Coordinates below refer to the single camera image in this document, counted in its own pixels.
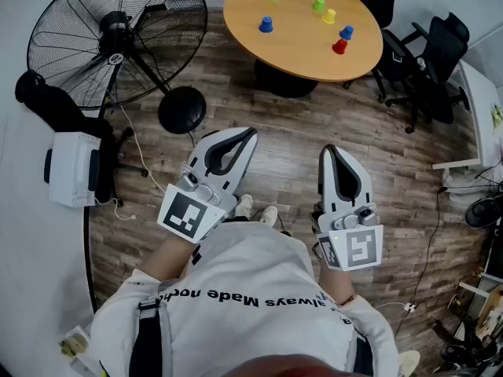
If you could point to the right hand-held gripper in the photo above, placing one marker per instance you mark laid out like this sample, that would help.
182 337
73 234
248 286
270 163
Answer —
361 247

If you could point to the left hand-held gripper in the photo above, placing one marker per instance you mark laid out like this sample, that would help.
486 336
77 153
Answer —
184 214

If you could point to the red paper cup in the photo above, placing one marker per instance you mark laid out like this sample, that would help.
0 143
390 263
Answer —
340 46

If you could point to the blue paper cup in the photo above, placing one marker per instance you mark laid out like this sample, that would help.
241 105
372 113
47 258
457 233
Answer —
346 32
266 25

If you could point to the yellow paper cup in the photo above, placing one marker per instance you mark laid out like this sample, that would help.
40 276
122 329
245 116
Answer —
329 16

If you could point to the person's right forearm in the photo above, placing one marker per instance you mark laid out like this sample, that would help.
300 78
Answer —
336 285

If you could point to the person's left forearm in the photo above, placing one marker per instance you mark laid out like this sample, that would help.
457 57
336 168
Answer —
169 255

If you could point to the person's left white shoe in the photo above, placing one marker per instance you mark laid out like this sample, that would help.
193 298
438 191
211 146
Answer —
244 206

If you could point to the person's white shoe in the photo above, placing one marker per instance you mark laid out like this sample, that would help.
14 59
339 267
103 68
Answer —
269 215
244 206

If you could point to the person's right white shoe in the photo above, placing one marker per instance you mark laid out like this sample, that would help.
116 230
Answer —
269 215

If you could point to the white power strip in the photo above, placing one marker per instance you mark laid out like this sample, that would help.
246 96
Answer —
410 306

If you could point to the black round device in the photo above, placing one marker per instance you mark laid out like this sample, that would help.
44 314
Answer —
482 211

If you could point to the clear water bottle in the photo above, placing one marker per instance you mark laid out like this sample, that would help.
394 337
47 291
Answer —
421 63

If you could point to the white box appliance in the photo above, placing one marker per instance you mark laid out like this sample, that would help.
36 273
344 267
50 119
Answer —
72 169

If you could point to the white desk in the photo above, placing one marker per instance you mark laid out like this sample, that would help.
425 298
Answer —
485 132

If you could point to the person's white printed shirt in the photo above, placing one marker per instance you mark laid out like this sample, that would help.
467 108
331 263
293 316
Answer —
251 328

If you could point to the black office chair with headrest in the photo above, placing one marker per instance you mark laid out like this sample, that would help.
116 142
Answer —
448 41

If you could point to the cluttered white shelf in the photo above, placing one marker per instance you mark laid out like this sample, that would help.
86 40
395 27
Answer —
479 312

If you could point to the large black pedestal fan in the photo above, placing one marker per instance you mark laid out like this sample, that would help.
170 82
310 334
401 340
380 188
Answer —
182 110

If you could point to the black table pedestal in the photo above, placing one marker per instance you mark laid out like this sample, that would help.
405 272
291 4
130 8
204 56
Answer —
285 85

